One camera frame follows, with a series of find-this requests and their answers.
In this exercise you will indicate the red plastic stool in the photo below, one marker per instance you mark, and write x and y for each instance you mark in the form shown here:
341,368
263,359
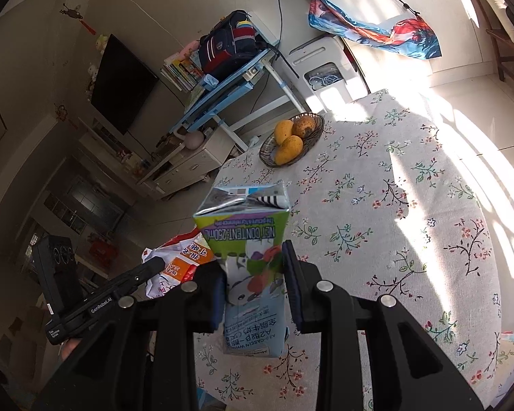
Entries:
100,252

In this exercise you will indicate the orange and white snack bag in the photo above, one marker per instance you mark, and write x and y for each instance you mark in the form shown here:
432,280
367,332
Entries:
175,265

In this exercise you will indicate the black television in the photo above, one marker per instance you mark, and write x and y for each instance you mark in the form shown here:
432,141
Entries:
120,81

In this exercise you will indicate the blue study desk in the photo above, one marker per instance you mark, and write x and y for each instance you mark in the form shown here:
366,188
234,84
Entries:
222,98

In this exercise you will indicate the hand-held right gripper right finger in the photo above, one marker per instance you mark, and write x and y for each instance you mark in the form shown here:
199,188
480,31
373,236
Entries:
293,291

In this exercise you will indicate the green and blue milk carton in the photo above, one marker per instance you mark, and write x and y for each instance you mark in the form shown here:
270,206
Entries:
248,239

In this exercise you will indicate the brown spotted mango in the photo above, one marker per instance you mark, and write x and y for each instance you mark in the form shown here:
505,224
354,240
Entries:
303,125

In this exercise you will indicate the pink ceramic jug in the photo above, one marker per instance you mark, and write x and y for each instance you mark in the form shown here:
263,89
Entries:
192,140

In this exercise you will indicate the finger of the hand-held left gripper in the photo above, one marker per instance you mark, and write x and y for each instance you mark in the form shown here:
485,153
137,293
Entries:
141,274

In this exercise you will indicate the wooden chair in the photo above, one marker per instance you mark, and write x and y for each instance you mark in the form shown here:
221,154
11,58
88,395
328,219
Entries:
509,47

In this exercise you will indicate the cream television cabinet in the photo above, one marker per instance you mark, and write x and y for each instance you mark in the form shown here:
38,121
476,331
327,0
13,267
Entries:
184,167

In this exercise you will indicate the colourful printed cloth bag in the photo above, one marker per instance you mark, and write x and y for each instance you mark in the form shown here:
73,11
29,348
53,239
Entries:
368,30

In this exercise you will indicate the pink plush toy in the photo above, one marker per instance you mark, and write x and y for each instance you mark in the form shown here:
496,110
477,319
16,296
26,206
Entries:
191,47

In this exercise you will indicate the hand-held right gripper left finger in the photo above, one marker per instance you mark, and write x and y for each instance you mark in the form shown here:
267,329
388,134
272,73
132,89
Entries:
218,304

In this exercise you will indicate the white floor appliance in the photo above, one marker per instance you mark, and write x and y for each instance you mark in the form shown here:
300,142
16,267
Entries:
321,77

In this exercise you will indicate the row of books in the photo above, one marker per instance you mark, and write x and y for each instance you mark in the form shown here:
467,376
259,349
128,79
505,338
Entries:
182,70

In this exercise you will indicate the dark blue and red backpack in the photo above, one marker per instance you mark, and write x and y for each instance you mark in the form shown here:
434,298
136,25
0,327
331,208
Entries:
227,43

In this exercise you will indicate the woven fruit basket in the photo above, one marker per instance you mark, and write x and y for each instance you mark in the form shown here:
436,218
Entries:
312,135

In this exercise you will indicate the yellow mango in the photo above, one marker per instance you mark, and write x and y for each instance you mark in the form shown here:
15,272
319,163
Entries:
283,128
289,150

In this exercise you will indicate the person's left hand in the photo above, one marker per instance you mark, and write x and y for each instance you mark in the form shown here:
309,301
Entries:
70,347

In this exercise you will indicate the red knot wall ornament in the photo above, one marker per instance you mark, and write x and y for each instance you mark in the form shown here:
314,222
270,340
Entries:
75,13
64,113

